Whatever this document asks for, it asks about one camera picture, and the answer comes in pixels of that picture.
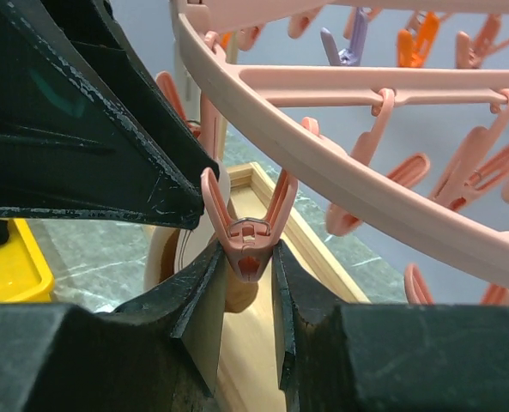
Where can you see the brown underwear beige waistband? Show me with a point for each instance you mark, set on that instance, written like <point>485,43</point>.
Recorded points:
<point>172,249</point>

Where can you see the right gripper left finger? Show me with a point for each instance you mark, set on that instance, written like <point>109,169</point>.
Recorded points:
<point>157,352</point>

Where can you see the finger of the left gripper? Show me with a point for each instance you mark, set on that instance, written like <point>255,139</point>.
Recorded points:
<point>85,133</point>

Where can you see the orange clothes peg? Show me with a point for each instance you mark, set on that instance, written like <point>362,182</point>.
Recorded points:
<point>415,41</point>

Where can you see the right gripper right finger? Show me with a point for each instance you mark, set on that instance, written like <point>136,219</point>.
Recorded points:
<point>431,358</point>

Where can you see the pink clothes peg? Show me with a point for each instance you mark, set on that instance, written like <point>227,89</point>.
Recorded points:
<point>248,242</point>

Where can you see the yellow plastic tray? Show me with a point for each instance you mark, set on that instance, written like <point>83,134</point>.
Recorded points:
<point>25,275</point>

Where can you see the pink round clip hanger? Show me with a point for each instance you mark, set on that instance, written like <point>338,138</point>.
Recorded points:
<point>254,99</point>

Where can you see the wooden hanging rack frame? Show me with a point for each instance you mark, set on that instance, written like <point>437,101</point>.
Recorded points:
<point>271,257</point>

